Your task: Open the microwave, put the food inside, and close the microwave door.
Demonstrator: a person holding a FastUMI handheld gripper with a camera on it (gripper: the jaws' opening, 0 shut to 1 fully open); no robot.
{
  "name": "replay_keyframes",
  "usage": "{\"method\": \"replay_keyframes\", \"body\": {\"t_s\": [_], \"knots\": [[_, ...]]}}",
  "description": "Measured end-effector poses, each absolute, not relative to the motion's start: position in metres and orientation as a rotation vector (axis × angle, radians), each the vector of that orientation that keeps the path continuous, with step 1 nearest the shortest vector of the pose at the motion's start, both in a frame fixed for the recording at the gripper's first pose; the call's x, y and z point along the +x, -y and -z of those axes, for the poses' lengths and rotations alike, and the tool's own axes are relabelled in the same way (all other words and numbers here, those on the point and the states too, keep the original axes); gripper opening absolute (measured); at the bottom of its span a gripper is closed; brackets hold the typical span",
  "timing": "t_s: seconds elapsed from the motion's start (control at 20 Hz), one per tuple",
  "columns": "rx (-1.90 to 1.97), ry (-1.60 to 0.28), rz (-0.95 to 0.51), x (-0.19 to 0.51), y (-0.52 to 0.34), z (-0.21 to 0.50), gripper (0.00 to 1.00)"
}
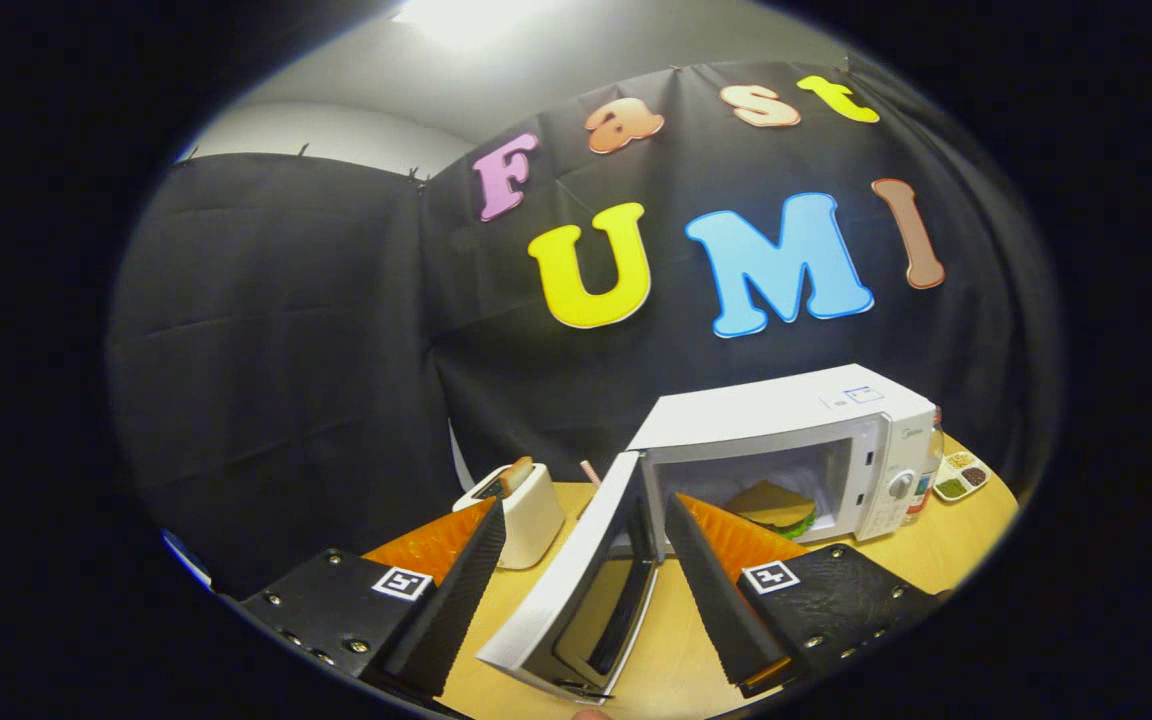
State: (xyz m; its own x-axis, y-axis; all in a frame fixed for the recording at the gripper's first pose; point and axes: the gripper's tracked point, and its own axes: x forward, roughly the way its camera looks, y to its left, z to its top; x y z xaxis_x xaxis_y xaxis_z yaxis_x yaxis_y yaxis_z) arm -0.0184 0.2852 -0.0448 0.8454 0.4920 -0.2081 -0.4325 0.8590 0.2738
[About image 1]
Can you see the white toaster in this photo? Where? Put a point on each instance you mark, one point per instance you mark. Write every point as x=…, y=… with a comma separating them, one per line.
x=536, y=520

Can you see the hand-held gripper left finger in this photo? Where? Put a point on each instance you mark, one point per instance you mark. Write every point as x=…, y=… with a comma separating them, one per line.
x=451, y=610

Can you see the white divided bean tray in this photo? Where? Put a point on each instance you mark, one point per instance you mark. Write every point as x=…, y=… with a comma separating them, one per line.
x=961, y=480

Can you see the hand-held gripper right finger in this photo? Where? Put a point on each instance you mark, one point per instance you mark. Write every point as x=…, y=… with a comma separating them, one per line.
x=716, y=610

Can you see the toast slice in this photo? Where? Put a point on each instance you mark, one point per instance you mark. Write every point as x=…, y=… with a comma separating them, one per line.
x=518, y=472

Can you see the sandwich with lettuce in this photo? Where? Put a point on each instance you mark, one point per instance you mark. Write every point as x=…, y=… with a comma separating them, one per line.
x=771, y=505

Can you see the clear plastic water bottle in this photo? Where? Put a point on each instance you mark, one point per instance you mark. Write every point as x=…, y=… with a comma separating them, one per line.
x=933, y=470

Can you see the white microwave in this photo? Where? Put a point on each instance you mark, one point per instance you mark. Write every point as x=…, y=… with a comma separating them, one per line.
x=766, y=415

